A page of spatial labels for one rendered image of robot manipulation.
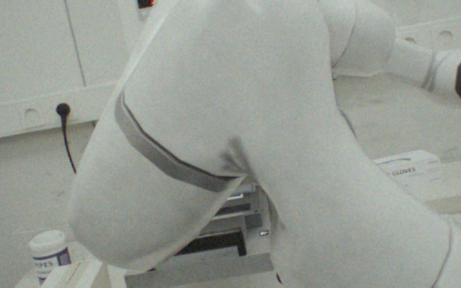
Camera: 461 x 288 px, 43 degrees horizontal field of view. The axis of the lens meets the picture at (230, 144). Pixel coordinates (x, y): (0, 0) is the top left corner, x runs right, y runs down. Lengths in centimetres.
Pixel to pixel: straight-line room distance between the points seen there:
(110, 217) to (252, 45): 16
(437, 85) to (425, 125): 82
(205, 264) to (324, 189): 50
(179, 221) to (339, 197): 11
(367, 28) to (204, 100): 48
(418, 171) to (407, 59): 67
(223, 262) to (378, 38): 38
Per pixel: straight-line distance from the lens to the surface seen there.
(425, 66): 100
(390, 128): 179
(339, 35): 79
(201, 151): 37
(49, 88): 183
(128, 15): 141
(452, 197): 154
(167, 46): 38
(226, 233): 85
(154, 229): 41
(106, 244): 43
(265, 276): 110
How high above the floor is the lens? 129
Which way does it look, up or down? 11 degrees down
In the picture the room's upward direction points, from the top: 11 degrees counter-clockwise
